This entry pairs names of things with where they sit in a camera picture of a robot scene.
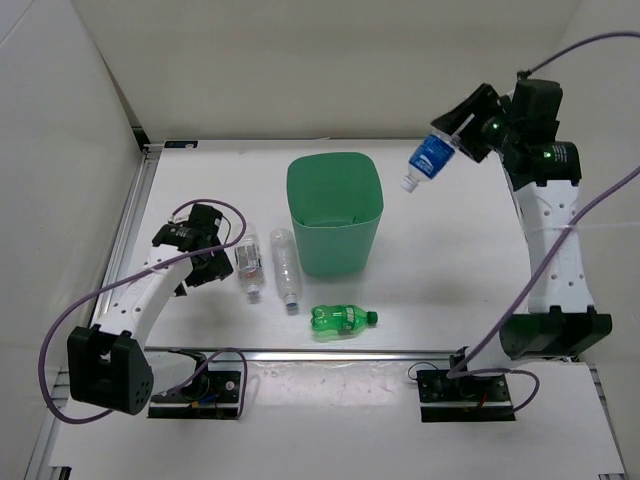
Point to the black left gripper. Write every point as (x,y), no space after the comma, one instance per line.
(219,267)

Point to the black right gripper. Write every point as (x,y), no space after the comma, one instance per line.
(477,104)

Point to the blue label plastic bottle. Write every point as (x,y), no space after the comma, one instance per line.
(430,157)

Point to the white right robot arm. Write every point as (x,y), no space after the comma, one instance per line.
(555,316)

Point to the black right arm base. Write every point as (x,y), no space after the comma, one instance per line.
(473,399)

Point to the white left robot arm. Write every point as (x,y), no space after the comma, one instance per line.
(107,364)

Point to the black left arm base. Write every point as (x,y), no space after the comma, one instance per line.
(217,390)

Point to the green plastic bin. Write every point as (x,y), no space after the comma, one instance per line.
(335,202)

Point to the clear bottle red label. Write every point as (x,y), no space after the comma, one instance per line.
(248,264)

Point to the clear unlabelled plastic bottle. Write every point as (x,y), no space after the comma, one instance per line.
(286,267)

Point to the green soda bottle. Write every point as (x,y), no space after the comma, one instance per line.
(329,322)

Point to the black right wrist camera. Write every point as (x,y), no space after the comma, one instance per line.
(534,109)

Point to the aluminium front rail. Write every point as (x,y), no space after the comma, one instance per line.
(319,355)

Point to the aluminium rail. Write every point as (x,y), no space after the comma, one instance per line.
(319,355)
(126,234)

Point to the aluminium left rail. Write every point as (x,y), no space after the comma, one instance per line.
(126,234)

